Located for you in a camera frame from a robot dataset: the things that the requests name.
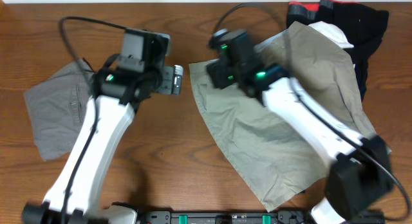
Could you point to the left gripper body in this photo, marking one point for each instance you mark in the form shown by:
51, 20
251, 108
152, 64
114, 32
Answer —
167, 81

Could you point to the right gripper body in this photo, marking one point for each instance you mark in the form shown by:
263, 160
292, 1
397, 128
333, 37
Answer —
232, 67

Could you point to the white shirt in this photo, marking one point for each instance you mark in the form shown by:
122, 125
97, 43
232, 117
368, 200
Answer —
333, 33

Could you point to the khaki shorts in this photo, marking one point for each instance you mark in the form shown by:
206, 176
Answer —
273, 160

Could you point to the black garment with red band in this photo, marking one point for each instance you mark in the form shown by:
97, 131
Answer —
364, 28

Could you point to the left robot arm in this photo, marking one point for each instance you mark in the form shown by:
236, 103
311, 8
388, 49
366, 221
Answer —
119, 87

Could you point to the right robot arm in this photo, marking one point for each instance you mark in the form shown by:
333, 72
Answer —
359, 167

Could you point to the folded grey shorts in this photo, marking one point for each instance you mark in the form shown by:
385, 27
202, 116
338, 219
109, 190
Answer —
56, 108

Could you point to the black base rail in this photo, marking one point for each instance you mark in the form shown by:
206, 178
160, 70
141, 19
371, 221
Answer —
281, 217

